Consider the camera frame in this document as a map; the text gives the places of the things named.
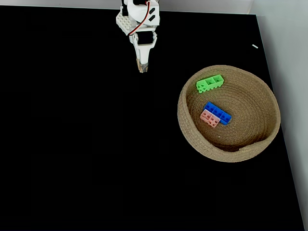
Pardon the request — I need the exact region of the green lego block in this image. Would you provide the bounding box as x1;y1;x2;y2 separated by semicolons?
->
196;74;225;94

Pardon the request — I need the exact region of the pink lego block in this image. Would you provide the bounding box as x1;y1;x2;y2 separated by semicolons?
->
200;109;221;128

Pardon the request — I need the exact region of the blue lego block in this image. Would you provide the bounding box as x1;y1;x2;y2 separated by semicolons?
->
204;102;232;126

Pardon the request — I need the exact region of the red black servo cable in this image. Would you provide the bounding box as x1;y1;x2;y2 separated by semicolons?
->
127;0;151;37

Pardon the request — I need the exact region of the woven rope basket tray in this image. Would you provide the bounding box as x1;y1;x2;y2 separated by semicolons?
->
177;64;282;163

